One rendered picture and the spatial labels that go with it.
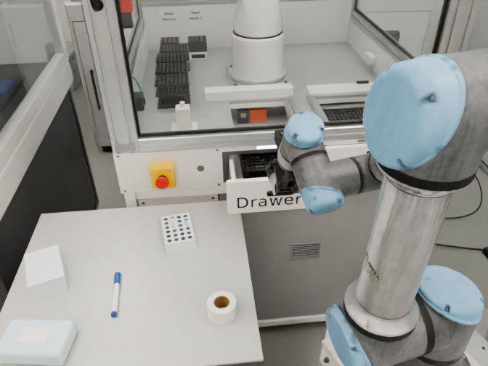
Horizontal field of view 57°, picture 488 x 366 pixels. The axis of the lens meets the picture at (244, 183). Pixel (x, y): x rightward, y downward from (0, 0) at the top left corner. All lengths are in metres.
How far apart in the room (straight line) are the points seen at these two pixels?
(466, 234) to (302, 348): 1.18
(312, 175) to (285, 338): 1.26
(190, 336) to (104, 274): 0.31
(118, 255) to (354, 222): 0.83
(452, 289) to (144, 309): 0.70
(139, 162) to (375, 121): 0.97
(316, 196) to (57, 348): 0.64
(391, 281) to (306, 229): 0.99
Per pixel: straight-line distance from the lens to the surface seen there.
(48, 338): 1.13
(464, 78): 0.51
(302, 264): 1.75
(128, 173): 1.43
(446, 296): 0.83
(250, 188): 1.26
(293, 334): 2.05
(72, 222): 1.47
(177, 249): 1.28
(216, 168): 1.41
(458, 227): 2.75
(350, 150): 1.44
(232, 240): 1.31
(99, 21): 1.24
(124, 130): 1.35
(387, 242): 0.63
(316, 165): 0.87
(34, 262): 1.30
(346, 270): 1.83
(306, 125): 0.87
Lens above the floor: 1.65
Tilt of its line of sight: 35 degrees down
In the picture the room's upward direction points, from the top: 1 degrees counter-clockwise
